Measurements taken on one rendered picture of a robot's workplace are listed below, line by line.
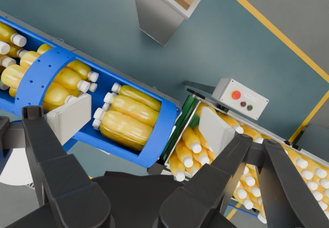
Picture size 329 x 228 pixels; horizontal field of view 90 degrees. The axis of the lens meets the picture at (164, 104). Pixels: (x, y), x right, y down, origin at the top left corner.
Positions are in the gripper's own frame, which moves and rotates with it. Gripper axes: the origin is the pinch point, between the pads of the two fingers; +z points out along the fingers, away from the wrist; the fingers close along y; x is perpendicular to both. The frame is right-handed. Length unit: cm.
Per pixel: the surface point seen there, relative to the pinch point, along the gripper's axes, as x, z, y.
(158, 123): -14.1, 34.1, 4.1
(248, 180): -42, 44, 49
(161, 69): -2, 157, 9
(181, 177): -42, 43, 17
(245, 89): -1, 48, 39
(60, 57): 3.3, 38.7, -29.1
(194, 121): -23, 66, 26
